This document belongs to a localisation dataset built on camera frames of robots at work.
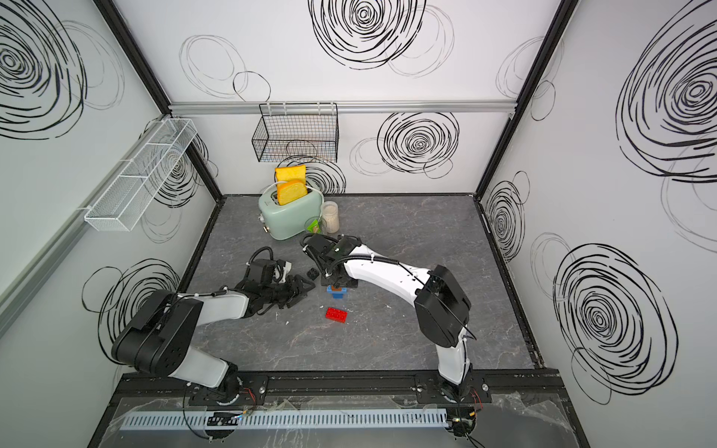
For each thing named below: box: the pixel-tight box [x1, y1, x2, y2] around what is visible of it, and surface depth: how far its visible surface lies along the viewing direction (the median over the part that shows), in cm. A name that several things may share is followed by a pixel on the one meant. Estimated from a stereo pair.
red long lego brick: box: [324, 307, 349, 324], surface depth 87 cm
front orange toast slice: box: [277, 180, 309, 206], surface depth 96 cm
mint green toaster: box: [258, 187, 324, 241], surface depth 101 cm
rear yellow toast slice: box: [274, 164, 307, 182], surface depth 100 cm
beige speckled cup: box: [321, 200, 340, 235], surface depth 104 cm
